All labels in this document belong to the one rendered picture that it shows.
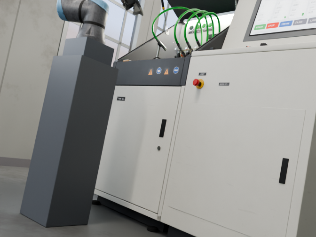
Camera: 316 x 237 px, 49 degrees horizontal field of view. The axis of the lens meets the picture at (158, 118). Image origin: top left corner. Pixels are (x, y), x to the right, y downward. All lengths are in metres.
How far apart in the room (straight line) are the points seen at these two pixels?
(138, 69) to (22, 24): 1.64
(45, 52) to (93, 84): 1.95
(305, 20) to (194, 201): 1.04
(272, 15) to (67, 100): 1.17
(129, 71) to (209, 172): 0.91
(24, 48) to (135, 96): 1.65
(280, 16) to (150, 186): 1.14
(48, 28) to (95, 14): 1.86
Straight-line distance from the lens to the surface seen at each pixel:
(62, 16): 1.93
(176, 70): 1.93
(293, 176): 1.45
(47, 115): 1.78
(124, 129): 2.14
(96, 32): 1.80
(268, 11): 2.07
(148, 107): 2.01
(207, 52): 1.82
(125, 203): 2.07
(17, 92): 3.48
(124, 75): 2.26
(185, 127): 1.78
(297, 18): 1.95
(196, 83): 1.75
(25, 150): 3.58
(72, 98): 1.65
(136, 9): 2.42
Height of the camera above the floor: 0.46
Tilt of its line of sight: 4 degrees up
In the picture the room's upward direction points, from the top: 11 degrees clockwise
